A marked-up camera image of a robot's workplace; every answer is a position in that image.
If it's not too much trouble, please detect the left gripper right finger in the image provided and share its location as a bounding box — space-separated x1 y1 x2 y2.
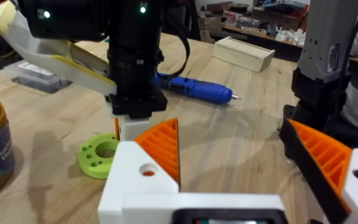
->
279 118 358 224

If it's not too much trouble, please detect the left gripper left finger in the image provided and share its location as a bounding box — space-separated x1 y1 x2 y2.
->
97 118 181 224

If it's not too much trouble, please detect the blue electric screwdriver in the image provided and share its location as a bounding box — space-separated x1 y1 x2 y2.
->
154 73 242 105

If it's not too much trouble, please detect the green disc with holes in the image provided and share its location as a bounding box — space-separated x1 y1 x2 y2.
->
77 132 121 180

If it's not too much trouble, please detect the clear plastic box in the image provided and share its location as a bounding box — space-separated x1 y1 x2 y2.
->
3 60 73 95

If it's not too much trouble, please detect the cardboard box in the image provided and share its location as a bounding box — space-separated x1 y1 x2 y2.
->
197 14 224 44

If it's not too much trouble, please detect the pale wooden box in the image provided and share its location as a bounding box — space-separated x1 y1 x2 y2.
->
212 35 276 73

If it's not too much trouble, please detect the black filament spool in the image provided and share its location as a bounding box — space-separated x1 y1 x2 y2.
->
228 2 250 14

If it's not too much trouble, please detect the black cable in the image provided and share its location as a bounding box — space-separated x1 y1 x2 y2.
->
155 18 191 79

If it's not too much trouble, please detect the white yellow-edged wrist camera mount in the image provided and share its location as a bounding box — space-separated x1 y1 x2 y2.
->
0 0 118 96

